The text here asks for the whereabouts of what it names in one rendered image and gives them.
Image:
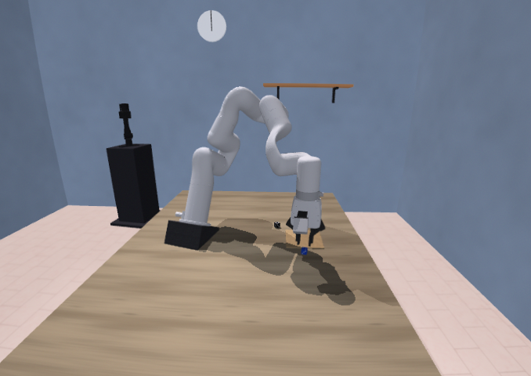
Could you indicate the tan sandy mat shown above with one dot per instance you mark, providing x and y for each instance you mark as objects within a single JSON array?
[{"x": 291, "y": 243}]

